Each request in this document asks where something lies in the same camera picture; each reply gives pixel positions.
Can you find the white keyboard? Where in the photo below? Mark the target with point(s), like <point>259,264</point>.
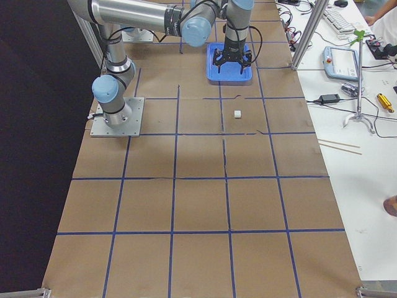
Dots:
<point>337,22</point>

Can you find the aluminium frame post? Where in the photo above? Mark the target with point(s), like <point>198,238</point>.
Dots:
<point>308,32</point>

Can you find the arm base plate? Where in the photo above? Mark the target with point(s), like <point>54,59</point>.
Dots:
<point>136,35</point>
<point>125,123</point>

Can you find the black computer mouse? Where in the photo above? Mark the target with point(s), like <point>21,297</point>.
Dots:
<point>341,3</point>

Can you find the wooden chopstick pair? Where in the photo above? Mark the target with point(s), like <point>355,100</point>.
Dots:
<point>354,149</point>

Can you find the teach pendant tablet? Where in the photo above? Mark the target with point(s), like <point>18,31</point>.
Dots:
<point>341,63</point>

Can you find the white block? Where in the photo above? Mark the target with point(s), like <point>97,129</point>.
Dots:
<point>237,114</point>

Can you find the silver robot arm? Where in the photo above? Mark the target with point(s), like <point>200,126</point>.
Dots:
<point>174,28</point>

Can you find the blue plastic tray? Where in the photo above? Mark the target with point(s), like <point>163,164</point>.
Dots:
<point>229,74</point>

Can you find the silver stand with green clip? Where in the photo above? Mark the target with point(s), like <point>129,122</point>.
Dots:
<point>358,115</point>

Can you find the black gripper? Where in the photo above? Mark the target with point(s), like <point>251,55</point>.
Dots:
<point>232,49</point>

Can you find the black power adapter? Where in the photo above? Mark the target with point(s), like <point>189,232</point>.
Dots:
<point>329,98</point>

